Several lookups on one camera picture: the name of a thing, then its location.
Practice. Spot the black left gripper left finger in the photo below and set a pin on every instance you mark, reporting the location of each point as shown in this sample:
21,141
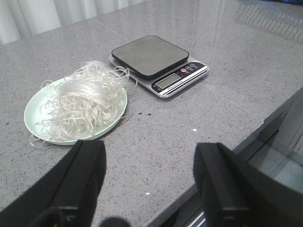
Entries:
67,195

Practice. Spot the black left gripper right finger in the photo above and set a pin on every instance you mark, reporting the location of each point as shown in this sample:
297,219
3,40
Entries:
235,194

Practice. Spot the white vermicelli noodle bundle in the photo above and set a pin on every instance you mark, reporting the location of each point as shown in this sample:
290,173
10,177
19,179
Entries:
86,101

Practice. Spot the pale green round plate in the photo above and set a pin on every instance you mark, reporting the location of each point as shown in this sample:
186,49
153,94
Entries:
35,112

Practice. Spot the silver black digital kitchen scale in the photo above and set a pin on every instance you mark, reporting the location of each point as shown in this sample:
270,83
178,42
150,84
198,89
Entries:
158,65

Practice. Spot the white pleated curtain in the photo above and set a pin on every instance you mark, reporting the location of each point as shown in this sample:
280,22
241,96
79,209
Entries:
24,18

